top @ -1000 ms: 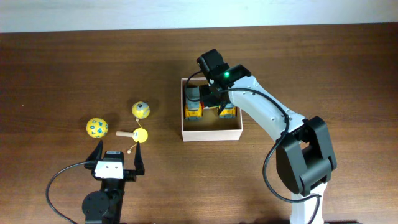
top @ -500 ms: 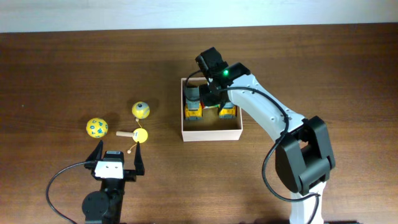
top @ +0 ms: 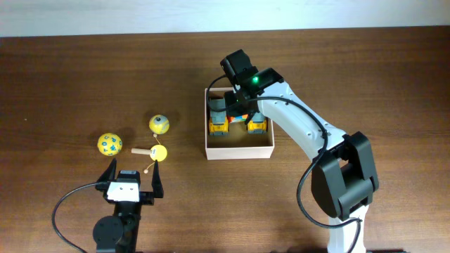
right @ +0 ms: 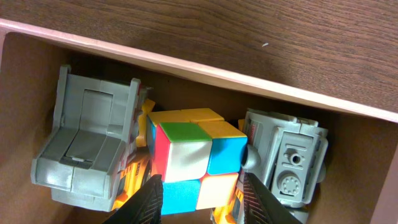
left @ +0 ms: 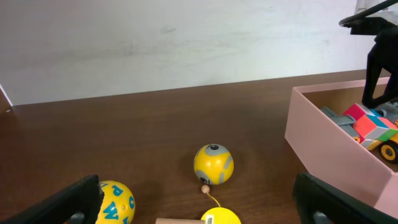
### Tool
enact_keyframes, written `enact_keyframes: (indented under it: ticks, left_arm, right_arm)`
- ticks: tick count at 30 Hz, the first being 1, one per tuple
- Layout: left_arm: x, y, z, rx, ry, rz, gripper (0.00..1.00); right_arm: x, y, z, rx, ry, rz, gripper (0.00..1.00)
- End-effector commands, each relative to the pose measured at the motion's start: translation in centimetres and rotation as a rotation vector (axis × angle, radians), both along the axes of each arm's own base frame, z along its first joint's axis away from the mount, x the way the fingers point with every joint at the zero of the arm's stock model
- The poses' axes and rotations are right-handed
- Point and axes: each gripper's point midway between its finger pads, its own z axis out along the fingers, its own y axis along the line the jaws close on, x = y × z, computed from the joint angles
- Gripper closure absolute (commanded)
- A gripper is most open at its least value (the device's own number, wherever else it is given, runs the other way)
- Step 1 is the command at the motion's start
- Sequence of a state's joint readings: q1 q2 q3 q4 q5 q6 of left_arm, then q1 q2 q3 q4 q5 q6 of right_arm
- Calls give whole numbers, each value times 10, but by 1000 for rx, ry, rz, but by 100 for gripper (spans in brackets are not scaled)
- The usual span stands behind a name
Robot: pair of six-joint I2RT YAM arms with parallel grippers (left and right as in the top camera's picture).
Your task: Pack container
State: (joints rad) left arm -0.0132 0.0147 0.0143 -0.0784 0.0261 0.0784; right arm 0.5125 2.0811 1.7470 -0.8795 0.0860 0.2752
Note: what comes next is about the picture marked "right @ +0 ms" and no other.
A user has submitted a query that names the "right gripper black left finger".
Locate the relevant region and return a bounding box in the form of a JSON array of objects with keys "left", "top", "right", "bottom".
[{"left": 103, "top": 174, "right": 163, "bottom": 224}]

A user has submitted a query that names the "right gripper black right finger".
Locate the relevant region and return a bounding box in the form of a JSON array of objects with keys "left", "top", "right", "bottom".
[{"left": 243, "top": 172, "right": 301, "bottom": 224}]

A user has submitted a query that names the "yellow grey mixer truck toy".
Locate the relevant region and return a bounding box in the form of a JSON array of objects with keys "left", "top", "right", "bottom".
[{"left": 210, "top": 108, "right": 329, "bottom": 224}]

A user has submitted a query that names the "yellow grey dump truck toy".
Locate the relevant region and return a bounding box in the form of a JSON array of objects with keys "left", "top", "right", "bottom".
[{"left": 30, "top": 65, "right": 147, "bottom": 212}]

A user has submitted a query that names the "small colourful puzzle cube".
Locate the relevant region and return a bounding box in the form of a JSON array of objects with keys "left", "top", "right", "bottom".
[{"left": 147, "top": 108, "right": 248, "bottom": 215}]

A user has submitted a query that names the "pink cardboard box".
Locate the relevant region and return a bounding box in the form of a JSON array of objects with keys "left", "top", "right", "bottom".
[{"left": 1, "top": 19, "right": 397, "bottom": 223}]

